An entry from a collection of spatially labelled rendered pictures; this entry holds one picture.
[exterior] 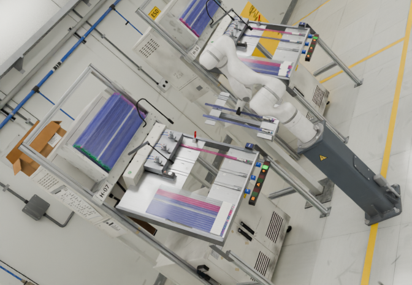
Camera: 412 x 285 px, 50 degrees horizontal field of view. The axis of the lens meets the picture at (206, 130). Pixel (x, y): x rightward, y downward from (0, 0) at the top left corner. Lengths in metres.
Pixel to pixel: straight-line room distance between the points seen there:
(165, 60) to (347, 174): 1.86
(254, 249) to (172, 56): 1.69
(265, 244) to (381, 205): 0.85
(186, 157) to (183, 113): 2.31
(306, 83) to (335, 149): 1.62
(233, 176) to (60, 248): 1.96
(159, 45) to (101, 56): 1.40
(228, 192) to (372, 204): 0.88
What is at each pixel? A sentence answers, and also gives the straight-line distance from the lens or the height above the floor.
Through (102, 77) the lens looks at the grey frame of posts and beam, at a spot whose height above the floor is 1.78.
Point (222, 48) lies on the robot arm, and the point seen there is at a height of 1.42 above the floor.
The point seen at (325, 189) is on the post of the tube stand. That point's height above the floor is 0.01.
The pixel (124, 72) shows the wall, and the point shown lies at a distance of 5.06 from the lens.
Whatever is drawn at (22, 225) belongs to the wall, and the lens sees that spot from 4.17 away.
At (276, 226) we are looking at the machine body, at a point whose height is 0.16.
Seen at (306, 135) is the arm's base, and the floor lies 0.75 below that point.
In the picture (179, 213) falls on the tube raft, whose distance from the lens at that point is 2.72.
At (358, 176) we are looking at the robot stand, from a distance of 2.75.
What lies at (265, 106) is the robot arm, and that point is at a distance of 2.46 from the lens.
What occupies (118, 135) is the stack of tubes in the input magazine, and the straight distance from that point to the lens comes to 2.93.
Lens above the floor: 1.91
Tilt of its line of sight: 17 degrees down
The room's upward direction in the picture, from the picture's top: 49 degrees counter-clockwise
